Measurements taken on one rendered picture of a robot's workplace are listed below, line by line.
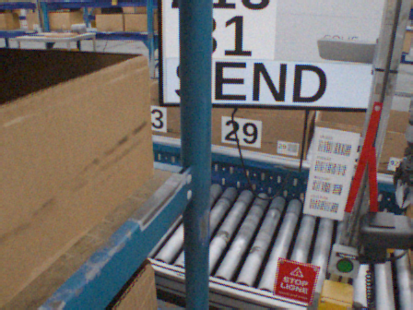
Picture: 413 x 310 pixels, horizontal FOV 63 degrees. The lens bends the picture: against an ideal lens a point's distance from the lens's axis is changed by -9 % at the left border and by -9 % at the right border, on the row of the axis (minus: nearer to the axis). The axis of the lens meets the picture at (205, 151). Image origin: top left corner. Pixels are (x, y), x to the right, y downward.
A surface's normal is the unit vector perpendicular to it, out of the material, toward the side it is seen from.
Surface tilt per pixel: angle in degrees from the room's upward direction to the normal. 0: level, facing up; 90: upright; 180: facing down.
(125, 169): 90
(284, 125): 90
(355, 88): 86
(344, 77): 86
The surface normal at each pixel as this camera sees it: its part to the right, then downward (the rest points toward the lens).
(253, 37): -0.04, 0.36
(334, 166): -0.37, 0.39
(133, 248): 0.93, 0.16
